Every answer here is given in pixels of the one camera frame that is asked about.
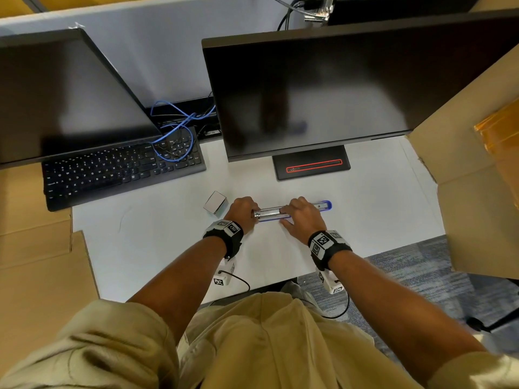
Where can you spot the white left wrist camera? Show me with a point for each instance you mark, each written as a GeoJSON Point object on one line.
{"type": "Point", "coordinates": [224, 275]}

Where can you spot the long silver and blue stapler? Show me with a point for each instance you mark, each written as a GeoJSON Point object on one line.
{"type": "Point", "coordinates": [269, 213]}

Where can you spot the beige shirt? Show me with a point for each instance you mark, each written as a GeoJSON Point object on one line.
{"type": "Point", "coordinates": [259, 344]}

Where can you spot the black keyboard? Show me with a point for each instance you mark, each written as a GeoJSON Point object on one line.
{"type": "Point", "coordinates": [121, 166]}

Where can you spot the flat cardboard sheet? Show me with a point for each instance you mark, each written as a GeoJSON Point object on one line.
{"type": "Point", "coordinates": [40, 303]}
{"type": "Point", "coordinates": [28, 206]}

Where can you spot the person's left forearm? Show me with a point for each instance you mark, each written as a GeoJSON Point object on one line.
{"type": "Point", "coordinates": [182, 275]}

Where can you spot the person's right thumb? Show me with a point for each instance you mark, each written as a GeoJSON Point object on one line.
{"type": "Point", "coordinates": [290, 228]}

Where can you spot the large open cardboard box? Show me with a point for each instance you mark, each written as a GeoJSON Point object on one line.
{"type": "Point", "coordinates": [466, 178]}

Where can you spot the right wrist band with markers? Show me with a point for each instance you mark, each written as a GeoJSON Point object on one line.
{"type": "Point", "coordinates": [326, 247]}

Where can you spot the black chair base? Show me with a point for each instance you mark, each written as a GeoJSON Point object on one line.
{"type": "Point", "coordinates": [492, 320]}

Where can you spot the black monitor back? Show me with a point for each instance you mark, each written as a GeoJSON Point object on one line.
{"type": "Point", "coordinates": [401, 8]}

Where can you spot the person's left hand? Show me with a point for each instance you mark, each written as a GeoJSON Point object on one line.
{"type": "Point", "coordinates": [242, 212]}

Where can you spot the person's right forearm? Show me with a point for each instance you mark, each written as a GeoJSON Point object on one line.
{"type": "Point", "coordinates": [401, 315]}

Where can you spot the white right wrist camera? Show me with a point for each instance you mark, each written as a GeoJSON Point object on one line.
{"type": "Point", "coordinates": [330, 282]}

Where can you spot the left wrist band with markers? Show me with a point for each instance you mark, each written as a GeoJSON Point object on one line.
{"type": "Point", "coordinates": [225, 234]}

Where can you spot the wrist band with markers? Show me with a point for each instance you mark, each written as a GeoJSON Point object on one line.
{"type": "Point", "coordinates": [225, 234]}
{"type": "Point", "coordinates": [326, 247]}

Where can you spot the person's right hand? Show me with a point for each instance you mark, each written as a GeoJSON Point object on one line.
{"type": "Point", "coordinates": [304, 222]}

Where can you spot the small white box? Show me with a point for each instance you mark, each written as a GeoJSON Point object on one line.
{"type": "Point", "coordinates": [215, 202]}

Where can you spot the black monitor without visible stand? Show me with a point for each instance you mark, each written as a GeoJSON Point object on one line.
{"type": "Point", "coordinates": [61, 97]}

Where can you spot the yellow padded envelopes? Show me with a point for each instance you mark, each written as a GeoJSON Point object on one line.
{"type": "Point", "coordinates": [500, 141]}

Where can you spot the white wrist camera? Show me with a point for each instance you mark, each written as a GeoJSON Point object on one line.
{"type": "Point", "coordinates": [224, 275]}
{"type": "Point", "coordinates": [330, 282]}

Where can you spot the clear plastic bracket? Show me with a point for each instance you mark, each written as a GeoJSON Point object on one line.
{"type": "Point", "coordinates": [320, 8]}

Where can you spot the black monitor with red-lined stand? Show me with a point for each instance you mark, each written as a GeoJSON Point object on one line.
{"type": "Point", "coordinates": [316, 85]}

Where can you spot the person's left fingers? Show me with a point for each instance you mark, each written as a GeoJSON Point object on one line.
{"type": "Point", "coordinates": [253, 207]}

